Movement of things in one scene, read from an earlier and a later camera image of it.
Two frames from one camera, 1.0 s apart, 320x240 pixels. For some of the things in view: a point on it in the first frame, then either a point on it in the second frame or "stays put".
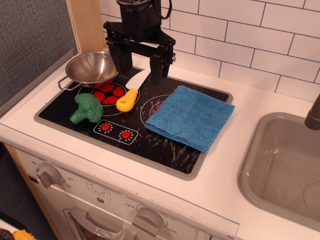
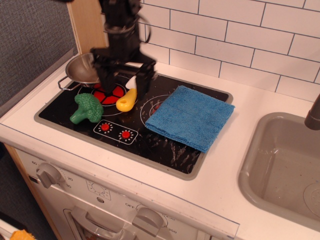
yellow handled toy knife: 125,103 stays put
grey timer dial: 48,174 stays put
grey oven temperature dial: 148,221 stays put
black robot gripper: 140,24 to 124,48
